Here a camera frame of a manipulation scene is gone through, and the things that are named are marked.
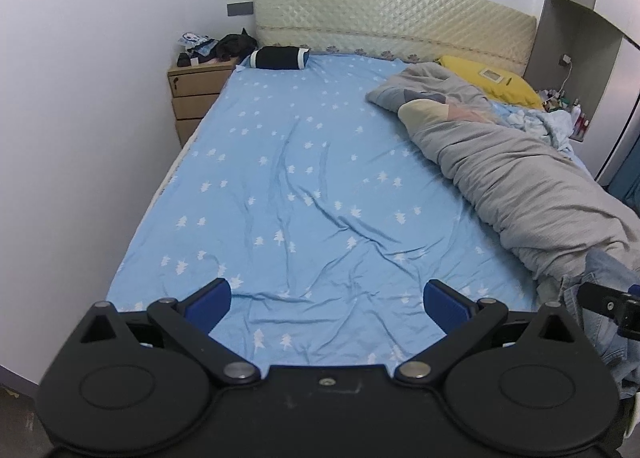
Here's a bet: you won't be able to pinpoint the black bolster pillow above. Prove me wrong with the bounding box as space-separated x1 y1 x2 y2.
249 45 312 71

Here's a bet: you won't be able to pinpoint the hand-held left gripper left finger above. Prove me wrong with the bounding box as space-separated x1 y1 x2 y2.
75 278 261 385

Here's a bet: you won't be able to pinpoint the row of small bottles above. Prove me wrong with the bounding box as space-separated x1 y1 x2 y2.
542 90 592 141

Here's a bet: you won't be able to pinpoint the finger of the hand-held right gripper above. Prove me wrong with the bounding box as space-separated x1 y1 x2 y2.
579 280 627 322

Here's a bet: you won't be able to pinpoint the blue and white printed packets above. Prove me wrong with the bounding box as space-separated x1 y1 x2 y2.
177 32 217 66

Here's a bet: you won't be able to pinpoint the light blue blanket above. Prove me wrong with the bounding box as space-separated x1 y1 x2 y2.
492 100 576 155

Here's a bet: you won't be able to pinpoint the grey quilt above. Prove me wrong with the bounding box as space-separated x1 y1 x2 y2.
365 62 640 299

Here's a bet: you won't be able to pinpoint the wooden nightstand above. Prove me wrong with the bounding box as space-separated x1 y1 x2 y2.
167 58 241 149

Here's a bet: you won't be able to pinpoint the blue denim jeans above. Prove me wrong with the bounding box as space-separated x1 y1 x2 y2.
559 250 640 400

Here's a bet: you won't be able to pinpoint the yellow pillow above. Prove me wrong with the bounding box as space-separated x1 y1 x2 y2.
435 55 546 111

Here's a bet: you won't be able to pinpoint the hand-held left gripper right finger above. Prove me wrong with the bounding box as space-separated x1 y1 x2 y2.
394 279 598 383

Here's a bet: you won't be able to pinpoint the black cloth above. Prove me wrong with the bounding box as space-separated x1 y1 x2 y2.
215 28 258 63

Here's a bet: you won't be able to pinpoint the cream quilted headboard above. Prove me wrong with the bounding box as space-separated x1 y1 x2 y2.
251 0 538 76

